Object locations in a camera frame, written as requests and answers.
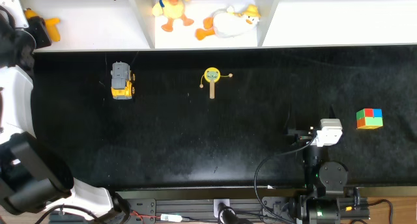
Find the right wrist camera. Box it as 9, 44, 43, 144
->
315, 118, 344, 148

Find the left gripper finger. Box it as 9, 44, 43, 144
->
31, 16, 53, 50

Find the white shelf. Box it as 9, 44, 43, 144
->
0, 0, 417, 53

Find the grey and yellow toy truck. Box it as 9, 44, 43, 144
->
110, 61, 136, 101

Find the yellow rubber duck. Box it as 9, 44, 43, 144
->
23, 8, 62, 43

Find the white plush duck yellow hat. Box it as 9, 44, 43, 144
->
195, 4, 262, 42

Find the black cable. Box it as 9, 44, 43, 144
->
253, 135, 318, 224
34, 203, 110, 224

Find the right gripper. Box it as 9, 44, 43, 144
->
286, 103, 337, 144

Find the mounting rail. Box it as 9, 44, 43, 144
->
113, 187, 394, 224

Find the yellow cat rattle drum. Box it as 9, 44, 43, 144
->
199, 66, 234, 100

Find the many-coloured puzzle cube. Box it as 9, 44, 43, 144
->
356, 107, 384, 130

